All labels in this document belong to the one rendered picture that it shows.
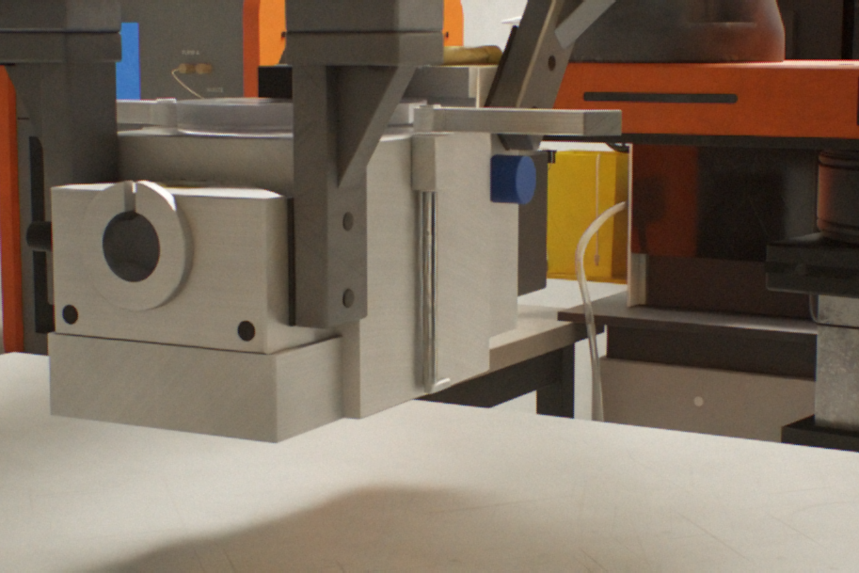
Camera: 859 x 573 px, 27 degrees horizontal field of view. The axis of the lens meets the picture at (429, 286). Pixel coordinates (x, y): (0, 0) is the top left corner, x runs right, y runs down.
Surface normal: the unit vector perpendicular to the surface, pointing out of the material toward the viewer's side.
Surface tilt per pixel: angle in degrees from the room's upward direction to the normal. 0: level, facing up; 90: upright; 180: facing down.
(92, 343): 90
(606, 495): 0
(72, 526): 0
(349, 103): 90
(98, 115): 90
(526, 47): 50
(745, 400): 90
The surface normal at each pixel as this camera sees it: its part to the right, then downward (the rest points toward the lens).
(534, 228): 0.89, 0.07
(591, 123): 0.30, 0.14
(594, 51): -0.70, 0.10
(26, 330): -0.50, 0.12
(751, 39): 0.60, 0.11
